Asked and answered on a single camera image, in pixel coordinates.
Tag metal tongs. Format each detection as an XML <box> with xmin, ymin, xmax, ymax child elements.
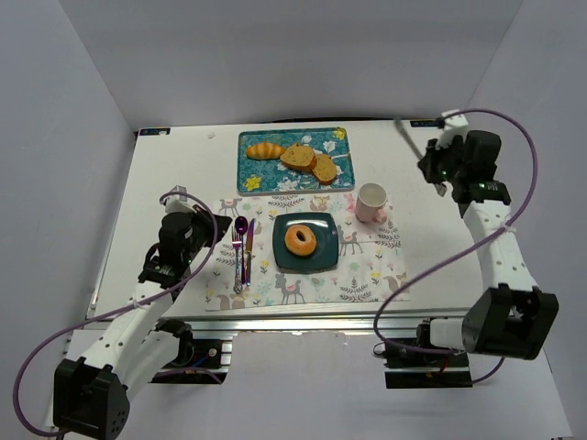
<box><xmin>393</xmin><ymin>118</ymin><xmax>447</xmax><ymax>197</ymax></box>

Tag glazed donut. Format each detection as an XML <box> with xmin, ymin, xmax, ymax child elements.
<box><xmin>284</xmin><ymin>224</ymin><xmax>317</xmax><ymax>257</ymax></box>

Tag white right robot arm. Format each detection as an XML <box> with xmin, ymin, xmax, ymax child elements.
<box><xmin>418</xmin><ymin>129</ymin><xmax>559</xmax><ymax>360</ymax></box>

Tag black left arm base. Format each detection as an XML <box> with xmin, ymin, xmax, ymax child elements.
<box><xmin>151</xmin><ymin>319</ymin><xmax>228</xmax><ymax>385</ymax></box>

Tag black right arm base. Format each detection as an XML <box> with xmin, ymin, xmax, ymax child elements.
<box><xmin>381</xmin><ymin>343</ymin><xmax>472</xmax><ymax>390</ymax></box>

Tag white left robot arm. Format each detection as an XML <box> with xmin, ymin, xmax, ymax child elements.
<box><xmin>52</xmin><ymin>206</ymin><xmax>232</xmax><ymax>439</ymax></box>

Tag left brown bread slice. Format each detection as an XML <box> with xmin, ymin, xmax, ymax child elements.
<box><xmin>280</xmin><ymin>144</ymin><xmax>316</xmax><ymax>172</ymax></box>

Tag brown bread slice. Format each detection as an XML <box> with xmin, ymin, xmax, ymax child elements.
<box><xmin>312</xmin><ymin>154</ymin><xmax>338</xmax><ymax>185</ymax></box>
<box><xmin>280</xmin><ymin>144</ymin><xmax>316</xmax><ymax>172</ymax></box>

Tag right brown bread slice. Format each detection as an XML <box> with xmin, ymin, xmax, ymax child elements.
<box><xmin>312</xmin><ymin>154</ymin><xmax>338</xmax><ymax>185</ymax></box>

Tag purple iridescent spoon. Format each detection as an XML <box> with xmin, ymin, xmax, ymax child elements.
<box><xmin>234</xmin><ymin>215</ymin><xmax>249</xmax><ymax>241</ymax></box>

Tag purple iridescent knife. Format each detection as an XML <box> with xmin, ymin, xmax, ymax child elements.
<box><xmin>243</xmin><ymin>219</ymin><xmax>255</xmax><ymax>286</ymax></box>

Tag animal print placemat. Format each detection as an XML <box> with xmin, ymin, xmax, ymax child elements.
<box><xmin>194</xmin><ymin>192</ymin><xmax>407</xmax><ymax>311</ymax></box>

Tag purple iridescent fork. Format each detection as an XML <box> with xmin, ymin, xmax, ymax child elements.
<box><xmin>232</xmin><ymin>226</ymin><xmax>243</xmax><ymax>295</ymax></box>

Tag pink mug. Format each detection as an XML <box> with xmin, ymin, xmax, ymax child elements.
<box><xmin>354</xmin><ymin>183</ymin><xmax>387</xmax><ymax>225</ymax></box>

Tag teal floral serving tray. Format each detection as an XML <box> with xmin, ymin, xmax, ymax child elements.
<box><xmin>237</xmin><ymin>126</ymin><xmax>355</xmax><ymax>195</ymax></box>

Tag golden croissant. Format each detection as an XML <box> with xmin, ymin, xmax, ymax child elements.
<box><xmin>246</xmin><ymin>141</ymin><xmax>286</xmax><ymax>160</ymax></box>

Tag dark teal square plate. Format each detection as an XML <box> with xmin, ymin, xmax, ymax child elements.
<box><xmin>272</xmin><ymin>212</ymin><xmax>338</xmax><ymax>273</ymax></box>

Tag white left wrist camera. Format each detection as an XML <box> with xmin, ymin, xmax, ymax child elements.
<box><xmin>160</xmin><ymin>185</ymin><xmax>197</xmax><ymax>215</ymax></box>

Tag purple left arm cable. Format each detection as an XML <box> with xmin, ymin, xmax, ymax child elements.
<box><xmin>12</xmin><ymin>192</ymin><xmax>220</xmax><ymax>436</ymax></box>

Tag aluminium table frame rail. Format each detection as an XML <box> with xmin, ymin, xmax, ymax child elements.
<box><xmin>84</xmin><ymin>309</ymin><xmax>482</xmax><ymax>336</ymax></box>

